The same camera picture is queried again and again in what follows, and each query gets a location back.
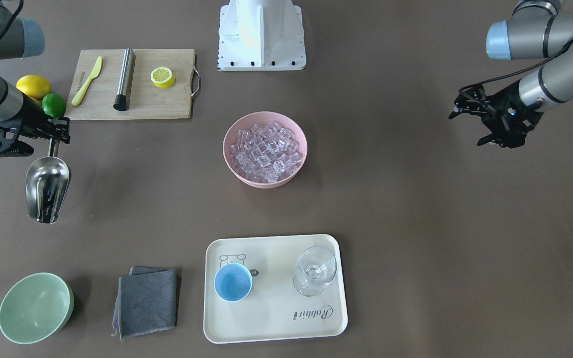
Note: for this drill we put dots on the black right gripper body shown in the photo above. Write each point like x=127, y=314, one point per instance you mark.
x=34, y=115

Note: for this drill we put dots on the green lime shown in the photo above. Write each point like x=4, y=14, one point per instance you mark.
x=54, y=105

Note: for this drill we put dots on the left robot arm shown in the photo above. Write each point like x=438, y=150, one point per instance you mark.
x=537, y=29

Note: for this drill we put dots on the wooden cutting board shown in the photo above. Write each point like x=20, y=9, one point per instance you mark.
x=146, y=101

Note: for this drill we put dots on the cream serving tray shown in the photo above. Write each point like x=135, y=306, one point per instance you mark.
x=273, y=310

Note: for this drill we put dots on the clear wine glass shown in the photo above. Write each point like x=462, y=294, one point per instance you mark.
x=315, y=269

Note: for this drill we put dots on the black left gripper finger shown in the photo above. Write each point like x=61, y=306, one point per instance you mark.
x=492, y=139
x=458, y=111

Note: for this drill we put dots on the yellow lemon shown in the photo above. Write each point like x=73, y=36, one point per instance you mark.
x=34, y=86

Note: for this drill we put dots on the green bowl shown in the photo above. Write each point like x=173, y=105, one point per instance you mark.
x=36, y=308

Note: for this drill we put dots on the clear ice cubes pile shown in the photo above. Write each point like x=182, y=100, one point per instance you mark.
x=265, y=154

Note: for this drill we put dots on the pink bowl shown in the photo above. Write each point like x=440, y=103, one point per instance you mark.
x=264, y=118

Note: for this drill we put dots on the blue cup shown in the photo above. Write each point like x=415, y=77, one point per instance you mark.
x=233, y=282

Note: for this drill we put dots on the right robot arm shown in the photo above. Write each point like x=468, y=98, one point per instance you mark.
x=20, y=38

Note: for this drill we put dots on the half lemon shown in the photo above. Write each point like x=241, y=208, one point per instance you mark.
x=162, y=77

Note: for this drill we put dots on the steel muddler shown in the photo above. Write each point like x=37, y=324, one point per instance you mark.
x=121, y=100

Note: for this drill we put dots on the grey folded cloth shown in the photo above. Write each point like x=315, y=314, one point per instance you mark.
x=146, y=302

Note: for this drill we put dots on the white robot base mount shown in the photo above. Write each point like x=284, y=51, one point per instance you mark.
x=261, y=35

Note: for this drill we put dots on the metal ice scoop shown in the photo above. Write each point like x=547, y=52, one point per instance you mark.
x=46, y=184

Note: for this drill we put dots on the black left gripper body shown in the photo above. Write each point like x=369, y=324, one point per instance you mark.
x=503, y=105

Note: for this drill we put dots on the yellow plastic knife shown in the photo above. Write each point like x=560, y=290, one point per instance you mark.
x=81, y=93

